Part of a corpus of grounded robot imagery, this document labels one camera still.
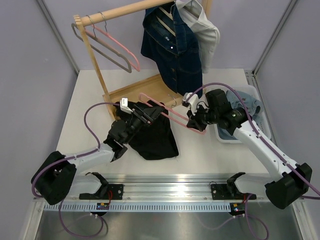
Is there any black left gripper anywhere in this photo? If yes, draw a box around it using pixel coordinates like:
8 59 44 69
123 103 164 144

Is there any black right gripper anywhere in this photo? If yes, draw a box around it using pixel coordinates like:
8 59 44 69
187 102 220 132

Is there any pink hanger with black garment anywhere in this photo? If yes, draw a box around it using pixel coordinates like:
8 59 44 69
138 92 207 135

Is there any black garment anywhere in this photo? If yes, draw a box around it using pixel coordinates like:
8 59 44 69
104 100 179 161

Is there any grey metal hanger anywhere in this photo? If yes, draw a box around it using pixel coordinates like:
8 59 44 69
70 15 133 74

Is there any light blue buttoned denim skirt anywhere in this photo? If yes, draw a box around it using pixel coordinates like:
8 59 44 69
226 90 264 123

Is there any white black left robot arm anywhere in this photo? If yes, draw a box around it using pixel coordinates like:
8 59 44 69
31 105 164 205

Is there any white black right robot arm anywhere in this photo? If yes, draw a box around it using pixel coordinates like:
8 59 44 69
182 89 313 210

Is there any wooden hanger with blue garment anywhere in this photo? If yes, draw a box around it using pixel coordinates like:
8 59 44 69
155 6 176 37

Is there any wooden clothes rack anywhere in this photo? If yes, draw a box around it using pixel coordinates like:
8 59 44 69
72 0 213 126

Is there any dark blue hanging garment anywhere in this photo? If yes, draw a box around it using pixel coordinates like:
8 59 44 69
140 2 203 96

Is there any white plastic basket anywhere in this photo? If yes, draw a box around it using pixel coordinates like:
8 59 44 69
214 85 272 144

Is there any white hanging garment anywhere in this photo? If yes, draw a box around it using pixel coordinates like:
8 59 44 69
175 0 221 74

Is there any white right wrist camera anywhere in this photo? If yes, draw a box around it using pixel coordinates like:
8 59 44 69
182 92 199 115

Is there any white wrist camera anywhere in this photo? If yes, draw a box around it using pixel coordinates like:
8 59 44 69
182 92 199 115
119 97 133 114

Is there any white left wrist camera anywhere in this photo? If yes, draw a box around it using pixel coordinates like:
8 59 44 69
119 97 133 114

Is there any aluminium mounting rail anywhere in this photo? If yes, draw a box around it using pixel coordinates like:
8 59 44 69
32 173 305 203

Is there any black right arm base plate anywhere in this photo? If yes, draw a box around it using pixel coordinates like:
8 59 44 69
210 183 249 201

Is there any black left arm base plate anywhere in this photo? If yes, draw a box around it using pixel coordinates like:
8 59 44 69
79 183 124 200

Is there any white slotted cable duct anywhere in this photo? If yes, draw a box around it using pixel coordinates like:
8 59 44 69
44 202 231 213

